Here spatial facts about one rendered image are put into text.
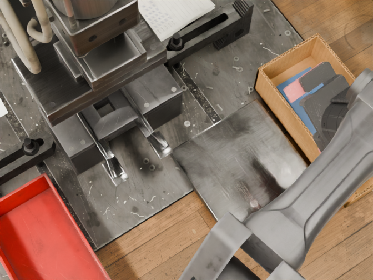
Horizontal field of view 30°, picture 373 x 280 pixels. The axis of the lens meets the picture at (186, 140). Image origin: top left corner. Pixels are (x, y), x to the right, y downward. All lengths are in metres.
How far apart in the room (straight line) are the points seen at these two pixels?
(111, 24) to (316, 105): 0.26
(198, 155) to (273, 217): 0.49
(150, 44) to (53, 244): 0.35
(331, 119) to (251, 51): 0.39
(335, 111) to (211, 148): 0.31
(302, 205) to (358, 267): 0.48
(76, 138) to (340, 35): 0.49
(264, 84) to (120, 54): 0.32
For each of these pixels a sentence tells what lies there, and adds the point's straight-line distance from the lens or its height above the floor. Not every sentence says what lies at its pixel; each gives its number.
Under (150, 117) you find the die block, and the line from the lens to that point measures 1.08.
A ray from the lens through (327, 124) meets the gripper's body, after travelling 0.86.
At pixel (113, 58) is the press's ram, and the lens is 0.88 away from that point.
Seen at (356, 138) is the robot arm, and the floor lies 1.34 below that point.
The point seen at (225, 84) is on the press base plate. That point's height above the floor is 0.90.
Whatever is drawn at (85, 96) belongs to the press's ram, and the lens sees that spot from 0.91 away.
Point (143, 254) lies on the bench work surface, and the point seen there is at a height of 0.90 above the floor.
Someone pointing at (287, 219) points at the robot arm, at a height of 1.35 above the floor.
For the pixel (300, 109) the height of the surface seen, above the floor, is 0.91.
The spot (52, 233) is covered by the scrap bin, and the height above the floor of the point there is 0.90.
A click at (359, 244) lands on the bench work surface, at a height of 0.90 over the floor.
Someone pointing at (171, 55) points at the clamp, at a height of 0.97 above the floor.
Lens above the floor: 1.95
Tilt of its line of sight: 68 degrees down
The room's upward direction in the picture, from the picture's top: 1 degrees clockwise
